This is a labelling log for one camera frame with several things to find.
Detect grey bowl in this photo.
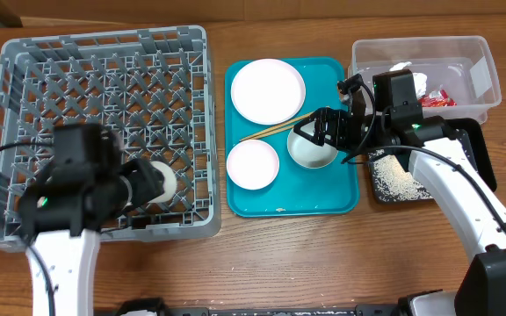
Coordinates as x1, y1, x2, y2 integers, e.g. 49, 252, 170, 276
287, 131, 338, 169

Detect pink shallow bowl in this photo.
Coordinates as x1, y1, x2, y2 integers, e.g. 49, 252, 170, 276
226, 140, 279, 190

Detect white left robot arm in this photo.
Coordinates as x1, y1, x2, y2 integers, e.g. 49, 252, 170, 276
18, 124, 177, 315

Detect clear plastic waste bin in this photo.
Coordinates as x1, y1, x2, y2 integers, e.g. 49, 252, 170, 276
348, 36, 502, 124

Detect grey dish rack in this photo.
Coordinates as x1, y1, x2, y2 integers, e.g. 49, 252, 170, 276
0, 25, 221, 252

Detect black tray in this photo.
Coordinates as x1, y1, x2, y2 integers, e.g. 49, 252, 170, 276
365, 117, 498, 205

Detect wooden chopstick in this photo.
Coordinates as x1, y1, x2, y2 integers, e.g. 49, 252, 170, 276
240, 125, 294, 142
251, 114, 306, 135

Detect teal plastic tray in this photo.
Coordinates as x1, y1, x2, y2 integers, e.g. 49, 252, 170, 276
226, 57, 359, 218

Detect red strawberry cake wrapper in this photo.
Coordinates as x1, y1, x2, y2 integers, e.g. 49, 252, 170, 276
419, 89, 457, 107

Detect wooden chopstick upper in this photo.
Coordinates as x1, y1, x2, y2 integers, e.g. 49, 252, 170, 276
251, 114, 306, 135

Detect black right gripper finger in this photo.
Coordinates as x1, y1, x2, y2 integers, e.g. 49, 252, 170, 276
293, 111, 322, 131
293, 126, 323, 145

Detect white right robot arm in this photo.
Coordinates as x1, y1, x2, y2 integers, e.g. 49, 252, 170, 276
293, 69, 506, 315

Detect wooden chopstick lower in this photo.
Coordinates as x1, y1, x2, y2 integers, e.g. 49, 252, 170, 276
240, 125, 294, 142

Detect white cup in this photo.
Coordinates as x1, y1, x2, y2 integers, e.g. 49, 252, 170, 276
150, 161, 177, 203

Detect large white plate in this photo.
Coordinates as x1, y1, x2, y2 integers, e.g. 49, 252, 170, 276
230, 59, 306, 126

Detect white paper napkin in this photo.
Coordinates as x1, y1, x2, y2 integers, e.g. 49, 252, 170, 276
389, 61, 427, 98

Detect spilled white rice grains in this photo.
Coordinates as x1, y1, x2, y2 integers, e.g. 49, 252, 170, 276
369, 155, 432, 204

